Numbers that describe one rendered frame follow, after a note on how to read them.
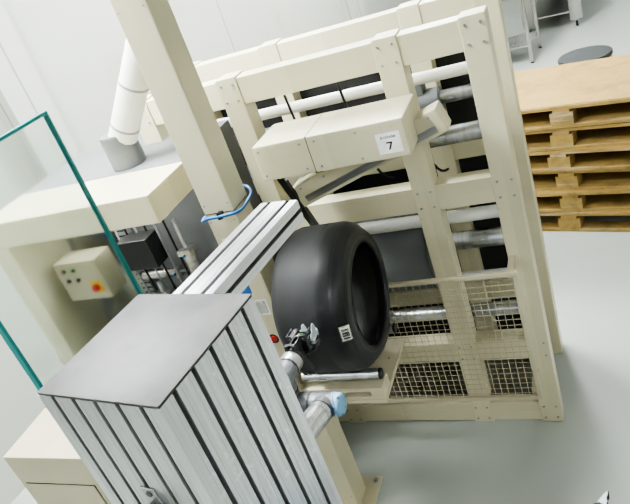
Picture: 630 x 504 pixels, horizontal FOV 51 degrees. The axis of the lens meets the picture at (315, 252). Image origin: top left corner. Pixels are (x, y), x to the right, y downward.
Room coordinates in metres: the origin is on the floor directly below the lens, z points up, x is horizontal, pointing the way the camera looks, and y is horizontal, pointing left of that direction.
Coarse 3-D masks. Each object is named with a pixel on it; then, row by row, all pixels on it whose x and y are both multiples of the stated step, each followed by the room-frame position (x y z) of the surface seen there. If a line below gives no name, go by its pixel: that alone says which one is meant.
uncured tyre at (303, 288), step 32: (320, 224) 2.32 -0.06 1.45; (352, 224) 2.27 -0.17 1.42; (288, 256) 2.15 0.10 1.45; (320, 256) 2.08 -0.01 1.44; (352, 256) 2.10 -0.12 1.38; (288, 288) 2.05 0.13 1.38; (320, 288) 1.99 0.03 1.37; (352, 288) 2.44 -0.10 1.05; (384, 288) 2.31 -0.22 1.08; (288, 320) 2.01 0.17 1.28; (320, 320) 1.95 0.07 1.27; (352, 320) 1.95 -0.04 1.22; (384, 320) 2.22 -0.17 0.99; (320, 352) 1.95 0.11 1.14; (352, 352) 1.93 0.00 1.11
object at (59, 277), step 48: (0, 144) 1.96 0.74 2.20; (48, 144) 2.10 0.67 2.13; (0, 192) 1.88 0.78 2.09; (48, 192) 2.02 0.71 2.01; (0, 240) 1.80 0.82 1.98; (48, 240) 1.93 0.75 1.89; (96, 240) 2.09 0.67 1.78; (0, 288) 1.73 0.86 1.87; (48, 288) 1.85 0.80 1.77; (96, 288) 2.00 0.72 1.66; (48, 336) 1.77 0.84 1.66
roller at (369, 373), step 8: (368, 368) 2.05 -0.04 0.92; (376, 368) 2.03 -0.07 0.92; (304, 376) 2.16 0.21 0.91; (312, 376) 2.14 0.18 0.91; (320, 376) 2.12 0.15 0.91; (328, 376) 2.11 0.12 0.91; (336, 376) 2.09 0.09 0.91; (344, 376) 2.07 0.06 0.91; (352, 376) 2.06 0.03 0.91; (360, 376) 2.04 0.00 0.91; (368, 376) 2.03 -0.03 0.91; (376, 376) 2.01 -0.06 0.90
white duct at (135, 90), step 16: (128, 48) 2.64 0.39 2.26; (128, 64) 2.65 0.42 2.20; (128, 80) 2.67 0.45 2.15; (144, 80) 2.67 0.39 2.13; (128, 96) 2.68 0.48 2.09; (144, 96) 2.71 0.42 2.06; (112, 112) 2.76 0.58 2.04; (128, 112) 2.70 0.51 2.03; (112, 128) 2.75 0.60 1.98; (128, 128) 2.73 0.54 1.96; (128, 144) 2.76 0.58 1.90
